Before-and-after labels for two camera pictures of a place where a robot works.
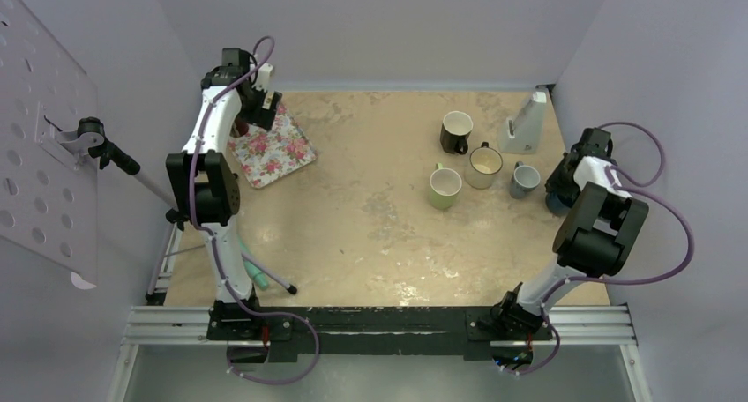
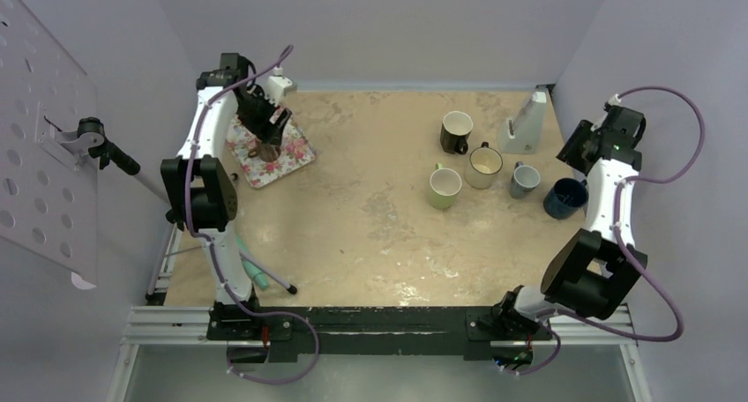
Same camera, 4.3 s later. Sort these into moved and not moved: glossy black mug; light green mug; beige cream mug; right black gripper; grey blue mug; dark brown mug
Moved: dark brown mug; right black gripper
Not moved: light green mug; grey blue mug; glossy black mug; beige cream mug
